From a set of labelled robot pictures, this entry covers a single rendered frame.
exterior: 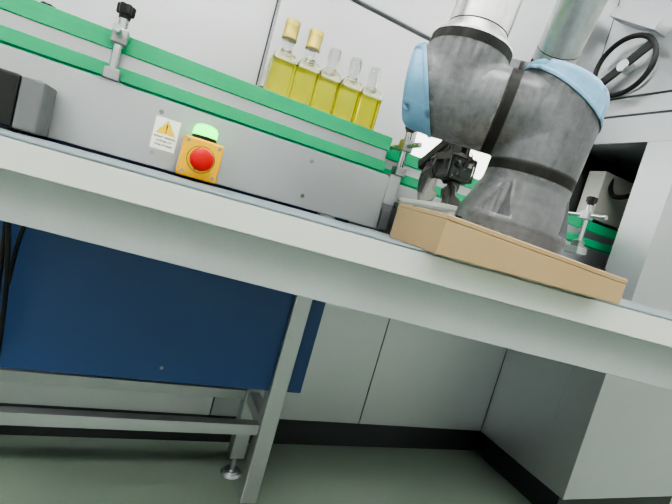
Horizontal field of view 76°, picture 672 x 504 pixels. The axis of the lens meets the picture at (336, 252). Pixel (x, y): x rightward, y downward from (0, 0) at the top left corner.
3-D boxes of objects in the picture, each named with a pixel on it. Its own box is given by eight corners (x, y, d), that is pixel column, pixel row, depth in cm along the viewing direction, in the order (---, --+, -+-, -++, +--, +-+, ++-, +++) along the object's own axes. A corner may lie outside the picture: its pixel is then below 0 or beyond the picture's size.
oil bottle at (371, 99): (353, 172, 114) (375, 93, 112) (362, 173, 109) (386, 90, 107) (334, 166, 112) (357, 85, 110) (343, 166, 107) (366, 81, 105)
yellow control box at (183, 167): (211, 185, 83) (220, 147, 83) (215, 186, 77) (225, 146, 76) (173, 174, 81) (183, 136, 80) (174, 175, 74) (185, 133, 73)
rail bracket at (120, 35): (123, 87, 77) (140, 12, 75) (119, 80, 70) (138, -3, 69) (98, 79, 75) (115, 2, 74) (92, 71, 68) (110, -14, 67)
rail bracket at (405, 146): (380, 176, 109) (394, 128, 108) (416, 178, 94) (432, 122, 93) (370, 173, 108) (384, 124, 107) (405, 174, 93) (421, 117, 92)
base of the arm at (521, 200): (584, 265, 53) (617, 190, 52) (474, 225, 52) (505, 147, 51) (526, 248, 68) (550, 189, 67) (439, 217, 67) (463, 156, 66)
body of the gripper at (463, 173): (443, 177, 92) (460, 122, 91) (422, 177, 100) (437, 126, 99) (471, 187, 95) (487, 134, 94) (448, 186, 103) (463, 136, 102)
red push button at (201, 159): (214, 152, 76) (216, 151, 73) (209, 173, 77) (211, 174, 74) (191, 145, 75) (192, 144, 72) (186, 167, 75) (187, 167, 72)
